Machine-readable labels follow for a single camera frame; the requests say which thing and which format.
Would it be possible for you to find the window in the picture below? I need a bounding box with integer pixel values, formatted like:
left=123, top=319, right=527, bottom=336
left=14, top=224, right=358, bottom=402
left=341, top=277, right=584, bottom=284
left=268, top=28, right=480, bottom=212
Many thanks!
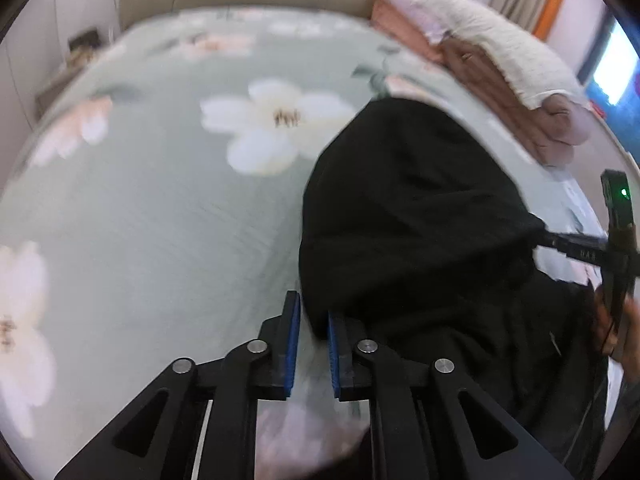
left=580, top=15, right=640, bottom=126

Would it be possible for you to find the floral green bed sheet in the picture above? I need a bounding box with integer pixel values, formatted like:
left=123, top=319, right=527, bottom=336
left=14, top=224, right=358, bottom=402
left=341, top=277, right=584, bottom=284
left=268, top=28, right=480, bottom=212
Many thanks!
left=0, top=7, right=608, bottom=480

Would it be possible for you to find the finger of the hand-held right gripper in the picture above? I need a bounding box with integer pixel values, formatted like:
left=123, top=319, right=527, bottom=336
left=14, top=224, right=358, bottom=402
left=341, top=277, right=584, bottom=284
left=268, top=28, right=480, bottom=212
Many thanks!
left=535, top=230, right=612, bottom=265

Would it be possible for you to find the wooden nightstand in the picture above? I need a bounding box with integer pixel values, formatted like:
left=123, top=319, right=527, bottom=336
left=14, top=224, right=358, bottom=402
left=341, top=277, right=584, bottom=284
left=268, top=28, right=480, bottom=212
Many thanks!
left=34, top=30, right=107, bottom=118

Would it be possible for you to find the black garment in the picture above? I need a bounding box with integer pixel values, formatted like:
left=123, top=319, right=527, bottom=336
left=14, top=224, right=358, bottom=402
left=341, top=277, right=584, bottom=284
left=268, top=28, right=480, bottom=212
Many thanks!
left=299, top=96, right=616, bottom=463

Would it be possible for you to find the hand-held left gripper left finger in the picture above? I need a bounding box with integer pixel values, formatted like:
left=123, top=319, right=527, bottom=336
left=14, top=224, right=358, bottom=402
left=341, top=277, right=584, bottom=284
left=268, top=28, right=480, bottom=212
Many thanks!
left=54, top=290, right=302, bottom=480

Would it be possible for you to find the folded pink quilt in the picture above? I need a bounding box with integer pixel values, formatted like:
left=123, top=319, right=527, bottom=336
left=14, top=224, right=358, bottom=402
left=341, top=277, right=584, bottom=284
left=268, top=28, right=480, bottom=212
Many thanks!
left=371, top=0, right=593, bottom=167

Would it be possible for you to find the person's right hand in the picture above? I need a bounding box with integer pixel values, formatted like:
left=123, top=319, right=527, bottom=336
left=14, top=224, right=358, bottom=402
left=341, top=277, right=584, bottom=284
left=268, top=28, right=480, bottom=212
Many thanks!
left=594, top=287, right=640, bottom=378

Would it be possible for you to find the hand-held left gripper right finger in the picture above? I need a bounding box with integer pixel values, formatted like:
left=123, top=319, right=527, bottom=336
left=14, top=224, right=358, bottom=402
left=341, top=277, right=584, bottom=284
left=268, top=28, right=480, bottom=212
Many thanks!
left=327, top=310, right=576, bottom=480

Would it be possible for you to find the white fluffy blanket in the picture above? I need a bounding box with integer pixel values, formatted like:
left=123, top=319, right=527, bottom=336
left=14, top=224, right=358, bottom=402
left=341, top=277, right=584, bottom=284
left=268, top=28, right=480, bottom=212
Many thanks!
left=419, top=0, right=587, bottom=111

